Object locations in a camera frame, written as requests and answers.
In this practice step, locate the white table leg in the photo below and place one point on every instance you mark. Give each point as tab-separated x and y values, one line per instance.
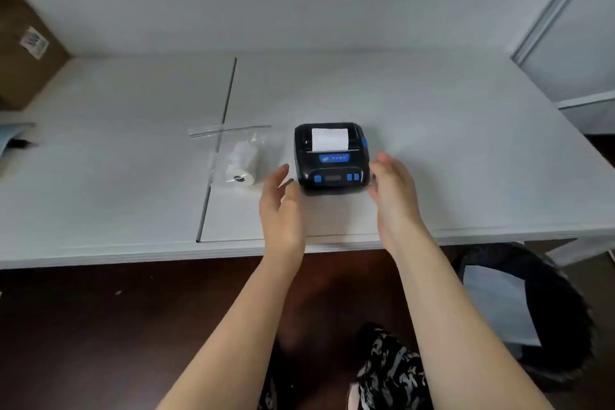
576	251

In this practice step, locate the plain white paper roll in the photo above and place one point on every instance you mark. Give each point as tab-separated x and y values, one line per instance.
330	139

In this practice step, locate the person's left hand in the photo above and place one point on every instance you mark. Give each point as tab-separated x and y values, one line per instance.
283	217

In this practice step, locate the person's patterned shoe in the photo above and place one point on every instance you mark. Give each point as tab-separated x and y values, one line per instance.
268	397
389	371

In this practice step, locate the blue notebook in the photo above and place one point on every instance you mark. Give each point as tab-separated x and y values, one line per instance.
9	136

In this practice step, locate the person's right hand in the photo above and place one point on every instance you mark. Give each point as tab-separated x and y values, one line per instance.
396	198

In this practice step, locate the white cabinet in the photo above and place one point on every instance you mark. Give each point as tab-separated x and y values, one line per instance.
576	39

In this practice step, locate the person's right forearm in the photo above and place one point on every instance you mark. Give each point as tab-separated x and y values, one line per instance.
456	328

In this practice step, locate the person's left patterned shoe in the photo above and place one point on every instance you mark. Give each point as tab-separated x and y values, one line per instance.
268	397

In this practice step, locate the person's right patterned shoe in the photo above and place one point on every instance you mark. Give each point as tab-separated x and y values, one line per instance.
389	371

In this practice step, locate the brown cardboard box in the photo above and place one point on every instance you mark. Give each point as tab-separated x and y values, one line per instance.
29	83

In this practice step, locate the clear zip plastic bag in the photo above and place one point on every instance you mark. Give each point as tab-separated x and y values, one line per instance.
269	150

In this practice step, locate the person's left forearm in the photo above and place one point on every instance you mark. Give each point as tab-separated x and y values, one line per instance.
230	352

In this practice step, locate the black printer with blue buttons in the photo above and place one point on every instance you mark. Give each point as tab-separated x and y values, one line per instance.
331	179

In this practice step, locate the white sticker label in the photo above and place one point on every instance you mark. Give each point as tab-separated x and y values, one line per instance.
34	42

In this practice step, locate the white paper roll red labels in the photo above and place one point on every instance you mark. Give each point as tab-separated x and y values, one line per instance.
242	160

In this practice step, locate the black trash bin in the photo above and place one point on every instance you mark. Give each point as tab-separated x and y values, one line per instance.
562	309

